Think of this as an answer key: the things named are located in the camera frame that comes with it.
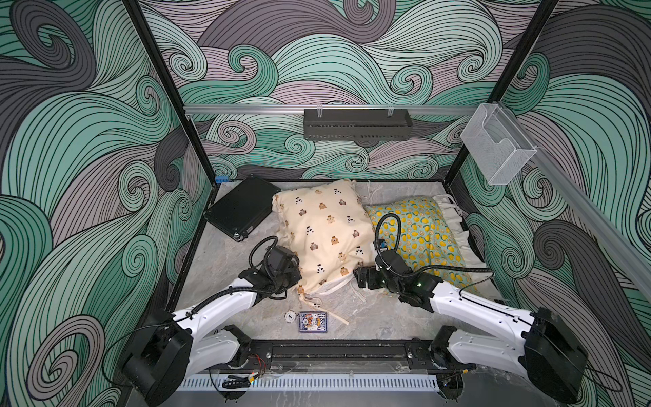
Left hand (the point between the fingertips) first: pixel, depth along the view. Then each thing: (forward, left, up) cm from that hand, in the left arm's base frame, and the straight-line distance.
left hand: (301, 271), depth 84 cm
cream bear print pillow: (+14, -10, +5) cm, 18 cm away
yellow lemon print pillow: (+13, -46, +4) cm, 48 cm away
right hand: (-1, -21, +2) cm, 21 cm away
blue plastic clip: (+51, +43, -6) cm, 67 cm away
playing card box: (-15, -4, -4) cm, 16 cm away
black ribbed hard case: (+30, +27, -3) cm, 41 cm away
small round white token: (-13, +3, -7) cm, 15 cm away
